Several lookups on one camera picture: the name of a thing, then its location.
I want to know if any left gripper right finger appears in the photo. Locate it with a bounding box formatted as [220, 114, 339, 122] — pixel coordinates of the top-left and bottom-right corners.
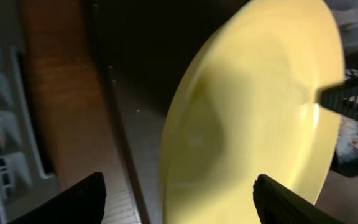
[253, 174, 342, 224]

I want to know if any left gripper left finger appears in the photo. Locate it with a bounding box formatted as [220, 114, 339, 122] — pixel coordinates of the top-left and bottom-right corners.
[12, 172, 106, 224]

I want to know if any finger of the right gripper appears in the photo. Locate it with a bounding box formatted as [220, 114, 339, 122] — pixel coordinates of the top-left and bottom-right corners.
[317, 77, 358, 121]

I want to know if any yellow round plate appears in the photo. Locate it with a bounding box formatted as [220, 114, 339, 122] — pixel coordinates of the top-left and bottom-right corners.
[158, 0, 344, 224]

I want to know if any spilled rice food waste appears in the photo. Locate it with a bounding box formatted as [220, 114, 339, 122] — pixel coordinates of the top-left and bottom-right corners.
[334, 68, 358, 159]

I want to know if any black waste tray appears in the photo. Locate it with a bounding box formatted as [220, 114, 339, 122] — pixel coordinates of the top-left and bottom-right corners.
[329, 46, 358, 178]

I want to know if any grey plastic dish rack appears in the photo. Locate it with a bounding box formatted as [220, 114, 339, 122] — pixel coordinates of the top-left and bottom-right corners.
[0, 41, 60, 223]

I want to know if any clear plastic bin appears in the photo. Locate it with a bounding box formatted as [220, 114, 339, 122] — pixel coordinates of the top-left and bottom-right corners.
[325, 0, 358, 54]

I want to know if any dark brown serving tray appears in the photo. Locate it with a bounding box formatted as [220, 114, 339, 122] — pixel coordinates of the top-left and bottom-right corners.
[80, 0, 244, 223]

